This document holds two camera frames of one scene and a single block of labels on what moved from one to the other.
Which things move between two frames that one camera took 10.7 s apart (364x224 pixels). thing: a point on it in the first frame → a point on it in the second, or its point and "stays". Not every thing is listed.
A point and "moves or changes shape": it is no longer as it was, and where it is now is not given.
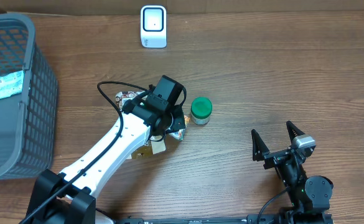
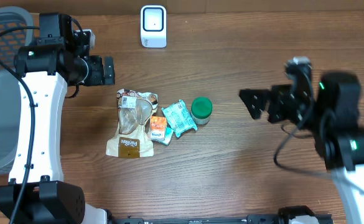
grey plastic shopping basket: x=19 y=131 stays
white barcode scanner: x=154 y=26 stays
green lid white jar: x=201 y=108 stays
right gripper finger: x=259 y=147 → x=255 y=101
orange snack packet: x=178 y=134 moves or changes shape
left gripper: x=179 y=120 → x=98 y=77
